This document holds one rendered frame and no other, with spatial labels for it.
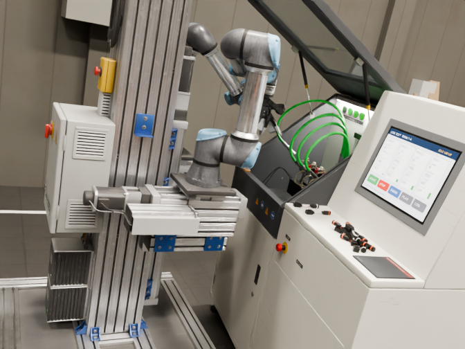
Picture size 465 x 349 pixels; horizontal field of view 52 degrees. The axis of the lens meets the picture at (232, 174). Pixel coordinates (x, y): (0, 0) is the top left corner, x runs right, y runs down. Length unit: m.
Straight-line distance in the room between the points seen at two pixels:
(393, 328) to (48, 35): 3.64
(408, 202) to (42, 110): 3.45
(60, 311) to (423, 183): 1.64
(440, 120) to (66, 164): 1.44
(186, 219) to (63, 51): 2.93
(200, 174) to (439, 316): 1.04
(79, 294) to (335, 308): 1.15
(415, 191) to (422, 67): 4.62
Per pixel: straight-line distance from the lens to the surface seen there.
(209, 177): 1.98
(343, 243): 1.90
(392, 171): 2.05
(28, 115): 4.62
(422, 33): 6.38
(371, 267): 1.75
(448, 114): 1.97
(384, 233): 1.99
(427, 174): 1.92
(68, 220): 2.05
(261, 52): 1.87
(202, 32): 2.43
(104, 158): 1.98
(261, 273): 2.41
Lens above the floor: 1.63
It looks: 15 degrees down
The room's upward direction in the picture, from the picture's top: 11 degrees clockwise
